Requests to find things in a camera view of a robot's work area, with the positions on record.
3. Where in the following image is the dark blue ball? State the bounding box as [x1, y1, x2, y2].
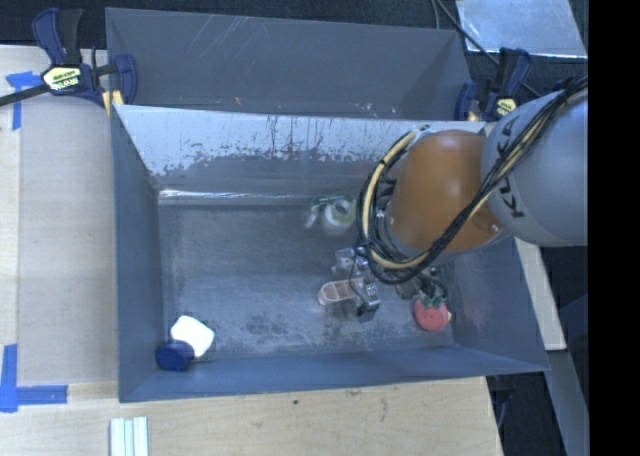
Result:
[154, 338, 196, 373]

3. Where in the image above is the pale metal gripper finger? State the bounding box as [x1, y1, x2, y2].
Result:
[317, 280, 366, 316]
[332, 247, 357, 275]

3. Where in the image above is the white and green toy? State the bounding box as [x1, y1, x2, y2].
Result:
[304, 193, 359, 237]

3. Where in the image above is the white sponge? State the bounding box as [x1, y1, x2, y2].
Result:
[169, 314, 217, 359]

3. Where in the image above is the red toy tomato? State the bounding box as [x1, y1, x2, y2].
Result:
[411, 295, 453, 333]

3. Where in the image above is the grey metal bin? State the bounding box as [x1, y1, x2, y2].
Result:
[104, 6, 552, 404]

